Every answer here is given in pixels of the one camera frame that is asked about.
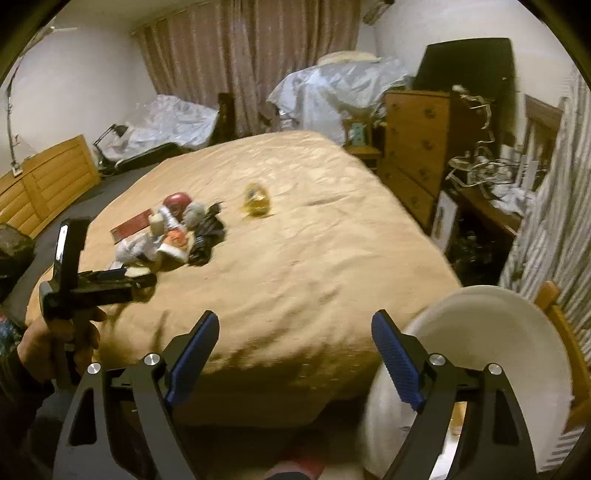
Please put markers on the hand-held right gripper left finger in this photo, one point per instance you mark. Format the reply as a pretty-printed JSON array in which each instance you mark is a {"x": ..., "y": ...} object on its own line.
[{"x": 196, "y": 350}]

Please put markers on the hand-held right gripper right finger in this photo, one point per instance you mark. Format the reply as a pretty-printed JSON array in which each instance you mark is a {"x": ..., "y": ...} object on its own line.
[{"x": 397, "y": 364}]

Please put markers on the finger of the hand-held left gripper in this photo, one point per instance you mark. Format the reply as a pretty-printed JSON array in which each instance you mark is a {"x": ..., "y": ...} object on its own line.
[
  {"x": 124, "y": 290},
  {"x": 108, "y": 275}
]

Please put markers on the white round plastic bin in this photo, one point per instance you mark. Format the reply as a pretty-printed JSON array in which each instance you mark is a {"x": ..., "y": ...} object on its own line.
[{"x": 498, "y": 350}]

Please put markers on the person's left forearm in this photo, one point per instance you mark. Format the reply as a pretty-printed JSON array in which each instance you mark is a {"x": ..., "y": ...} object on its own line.
[{"x": 18, "y": 401}]

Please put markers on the person's left hand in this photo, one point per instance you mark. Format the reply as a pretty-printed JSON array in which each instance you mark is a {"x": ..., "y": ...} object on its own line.
[{"x": 37, "y": 353}]

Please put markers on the crumpled white plastic bag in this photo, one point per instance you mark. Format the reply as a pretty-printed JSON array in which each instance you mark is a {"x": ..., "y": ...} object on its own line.
[{"x": 134, "y": 249}]

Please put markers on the dark patterned cloth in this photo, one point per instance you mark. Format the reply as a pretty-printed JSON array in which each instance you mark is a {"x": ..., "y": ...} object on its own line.
[{"x": 16, "y": 258}]

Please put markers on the flat red cardboard box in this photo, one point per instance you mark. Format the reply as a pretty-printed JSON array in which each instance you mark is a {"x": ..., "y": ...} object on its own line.
[{"x": 131, "y": 225}]

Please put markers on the orange and white packet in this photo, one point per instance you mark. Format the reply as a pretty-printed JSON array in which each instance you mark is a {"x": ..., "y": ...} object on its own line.
[{"x": 175, "y": 241}]

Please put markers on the white rolled sock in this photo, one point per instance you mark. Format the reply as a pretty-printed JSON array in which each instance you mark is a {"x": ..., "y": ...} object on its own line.
[{"x": 158, "y": 220}]

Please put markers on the light wooden slatted panel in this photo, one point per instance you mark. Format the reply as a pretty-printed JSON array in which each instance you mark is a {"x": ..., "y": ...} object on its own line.
[{"x": 41, "y": 184}]

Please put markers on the black checkered cloth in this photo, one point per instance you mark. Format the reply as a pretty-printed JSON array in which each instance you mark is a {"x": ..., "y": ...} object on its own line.
[{"x": 205, "y": 237}]

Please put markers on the red tomato-shaped container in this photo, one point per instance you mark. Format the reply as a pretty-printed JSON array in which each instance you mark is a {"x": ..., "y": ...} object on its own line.
[{"x": 178, "y": 201}]

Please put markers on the grey knitted sock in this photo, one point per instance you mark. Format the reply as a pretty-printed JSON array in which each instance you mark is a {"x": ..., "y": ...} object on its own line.
[{"x": 195, "y": 213}]

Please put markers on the black desk lamp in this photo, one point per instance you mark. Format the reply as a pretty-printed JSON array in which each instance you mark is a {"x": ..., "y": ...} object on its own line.
[{"x": 113, "y": 134}]

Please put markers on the white framed picture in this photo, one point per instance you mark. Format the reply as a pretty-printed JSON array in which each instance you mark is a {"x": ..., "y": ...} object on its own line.
[{"x": 444, "y": 221}]

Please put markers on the curved floor lamp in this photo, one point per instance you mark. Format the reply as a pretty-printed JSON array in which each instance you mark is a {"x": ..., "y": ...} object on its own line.
[{"x": 10, "y": 115}]

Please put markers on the yellow plastic packet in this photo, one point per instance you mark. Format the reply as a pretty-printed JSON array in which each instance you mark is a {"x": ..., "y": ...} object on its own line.
[{"x": 256, "y": 199}]

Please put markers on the small silver plastic cover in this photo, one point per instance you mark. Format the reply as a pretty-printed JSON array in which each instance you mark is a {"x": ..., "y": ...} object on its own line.
[{"x": 166, "y": 122}]

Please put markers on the wooden chair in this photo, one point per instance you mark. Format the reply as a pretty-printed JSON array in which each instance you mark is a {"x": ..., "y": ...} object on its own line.
[{"x": 561, "y": 323}]

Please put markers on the striped hanging cloth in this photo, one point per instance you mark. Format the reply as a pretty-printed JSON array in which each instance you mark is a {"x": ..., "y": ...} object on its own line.
[{"x": 549, "y": 230}]

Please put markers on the small wooden side table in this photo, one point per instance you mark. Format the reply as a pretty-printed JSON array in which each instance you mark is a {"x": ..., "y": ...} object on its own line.
[{"x": 364, "y": 152}]

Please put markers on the wooden chest of drawers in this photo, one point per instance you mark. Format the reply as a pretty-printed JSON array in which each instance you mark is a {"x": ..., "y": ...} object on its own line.
[{"x": 415, "y": 147}]

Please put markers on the brown curtain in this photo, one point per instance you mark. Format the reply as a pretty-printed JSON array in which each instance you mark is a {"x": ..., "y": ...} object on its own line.
[{"x": 249, "y": 64}]

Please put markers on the large silver plastic cover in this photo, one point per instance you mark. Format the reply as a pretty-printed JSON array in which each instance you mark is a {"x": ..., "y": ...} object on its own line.
[{"x": 323, "y": 97}]

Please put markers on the black flat screen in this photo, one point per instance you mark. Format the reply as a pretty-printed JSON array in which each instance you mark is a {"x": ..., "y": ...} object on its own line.
[{"x": 461, "y": 69}]

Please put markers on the cream pillow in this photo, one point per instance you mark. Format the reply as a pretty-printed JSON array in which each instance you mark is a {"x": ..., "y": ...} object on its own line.
[{"x": 346, "y": 57}]

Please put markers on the wooden slatted frame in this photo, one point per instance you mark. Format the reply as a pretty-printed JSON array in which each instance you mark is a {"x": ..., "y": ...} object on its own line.
[{"x": 540, "y": 134}]

